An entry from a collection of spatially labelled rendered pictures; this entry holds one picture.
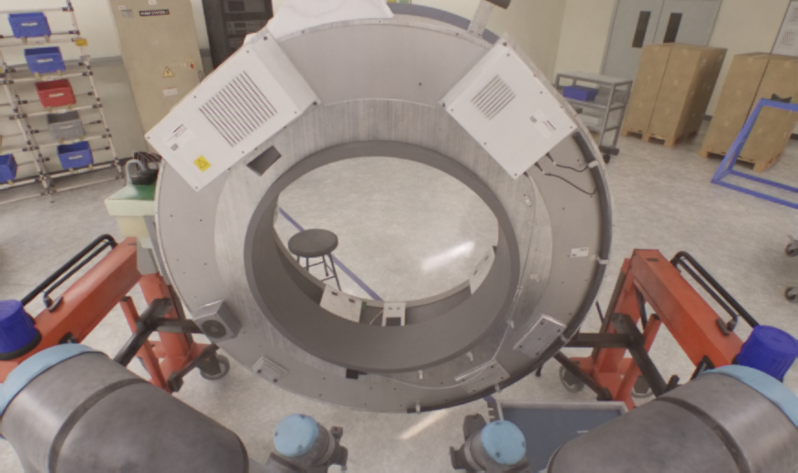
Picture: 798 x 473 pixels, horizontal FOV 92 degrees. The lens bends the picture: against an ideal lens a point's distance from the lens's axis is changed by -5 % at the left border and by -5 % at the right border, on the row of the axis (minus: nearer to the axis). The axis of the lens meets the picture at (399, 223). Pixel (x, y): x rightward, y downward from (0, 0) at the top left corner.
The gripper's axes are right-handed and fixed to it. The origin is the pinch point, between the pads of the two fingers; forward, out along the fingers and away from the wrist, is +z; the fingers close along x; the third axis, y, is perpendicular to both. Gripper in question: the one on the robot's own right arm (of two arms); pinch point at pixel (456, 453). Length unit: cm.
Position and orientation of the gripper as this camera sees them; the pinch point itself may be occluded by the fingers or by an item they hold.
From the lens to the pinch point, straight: 135.2
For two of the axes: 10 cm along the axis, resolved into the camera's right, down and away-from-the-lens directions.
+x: 9.8, 0.5, 1.8
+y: 0.7, 8.0, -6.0
